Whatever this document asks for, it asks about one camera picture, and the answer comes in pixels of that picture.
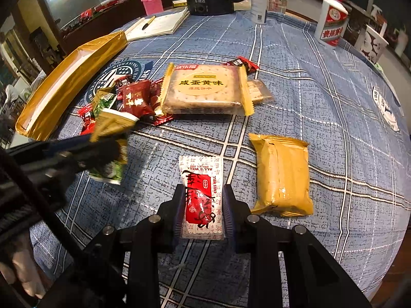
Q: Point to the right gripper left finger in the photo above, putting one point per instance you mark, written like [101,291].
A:
[125,261]

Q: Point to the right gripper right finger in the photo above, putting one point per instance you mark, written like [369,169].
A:
[314,278]

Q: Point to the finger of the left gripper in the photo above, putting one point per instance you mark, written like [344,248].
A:
[47,147]
[83,157]

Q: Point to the red chocolate candy bar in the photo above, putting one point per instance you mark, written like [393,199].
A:
[88,119]

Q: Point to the green gold snack pack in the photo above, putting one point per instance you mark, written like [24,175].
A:
[112,125]
[105,98]

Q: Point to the dark red snack pack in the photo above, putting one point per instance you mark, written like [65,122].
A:
[142,99]

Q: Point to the plain yellow snack pack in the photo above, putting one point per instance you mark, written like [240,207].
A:
[282,176]

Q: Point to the white red candy packet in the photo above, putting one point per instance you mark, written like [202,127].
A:
[203,178]

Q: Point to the yellow cracker pack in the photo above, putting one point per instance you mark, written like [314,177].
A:
[206,89]

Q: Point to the gold cardboard tray box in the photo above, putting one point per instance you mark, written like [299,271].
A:
[42,113]

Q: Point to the black yellow pen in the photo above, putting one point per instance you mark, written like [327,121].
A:
[148,22]

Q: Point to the white notebook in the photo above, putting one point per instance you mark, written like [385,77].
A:
[165,24]

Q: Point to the pink sleeved bottle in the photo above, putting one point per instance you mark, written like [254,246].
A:
[153,6]

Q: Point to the clear cracker packet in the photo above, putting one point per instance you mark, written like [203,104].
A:
[259,92]

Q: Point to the small red black candy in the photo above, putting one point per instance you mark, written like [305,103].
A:
[250,67]

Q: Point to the small clear glass jar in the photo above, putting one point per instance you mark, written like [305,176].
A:
[278,6]

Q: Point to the white patterned paper cup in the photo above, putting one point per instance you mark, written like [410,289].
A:
[373,45]

